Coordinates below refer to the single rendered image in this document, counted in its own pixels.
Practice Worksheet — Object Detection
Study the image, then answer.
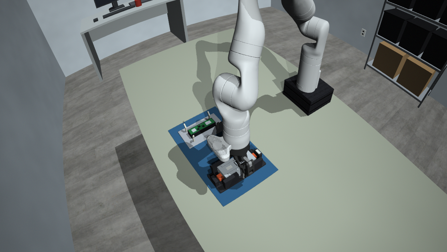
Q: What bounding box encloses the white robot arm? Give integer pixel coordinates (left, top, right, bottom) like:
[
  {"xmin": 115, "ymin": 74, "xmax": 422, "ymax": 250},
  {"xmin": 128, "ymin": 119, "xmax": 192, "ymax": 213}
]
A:
[{"xmin": 207, "ymin": 0, "xmax": 329, "ymax": 162}]

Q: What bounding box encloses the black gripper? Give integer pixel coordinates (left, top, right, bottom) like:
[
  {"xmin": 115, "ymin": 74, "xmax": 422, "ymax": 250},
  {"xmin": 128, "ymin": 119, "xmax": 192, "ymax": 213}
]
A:
[{"xmin": 230, "ymin": 143, "xmax": 254, "ymax": 178}]

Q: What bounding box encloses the blue flat plate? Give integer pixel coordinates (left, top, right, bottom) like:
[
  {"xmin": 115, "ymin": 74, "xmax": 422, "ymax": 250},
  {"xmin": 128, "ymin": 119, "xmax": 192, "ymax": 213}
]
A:
[{"xmin": 168, "ymin": 107, "xmax": 278, "ymax": 207}]

